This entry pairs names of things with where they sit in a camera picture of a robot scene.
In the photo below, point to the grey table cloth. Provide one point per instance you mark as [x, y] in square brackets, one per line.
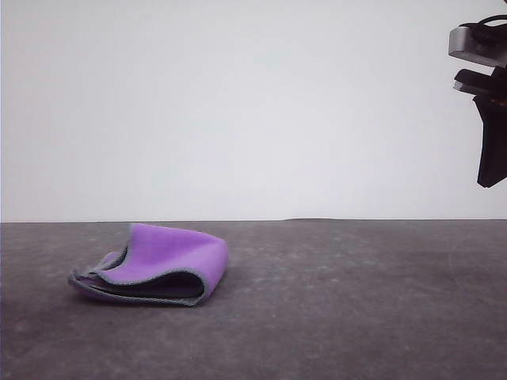
[356, 316]

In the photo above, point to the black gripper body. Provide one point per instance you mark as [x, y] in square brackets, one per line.
[483, 84]

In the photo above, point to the purple towel with grey hem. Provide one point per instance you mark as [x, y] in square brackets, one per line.
[170, 249]

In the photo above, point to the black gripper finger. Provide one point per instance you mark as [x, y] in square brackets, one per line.
[495, 150]

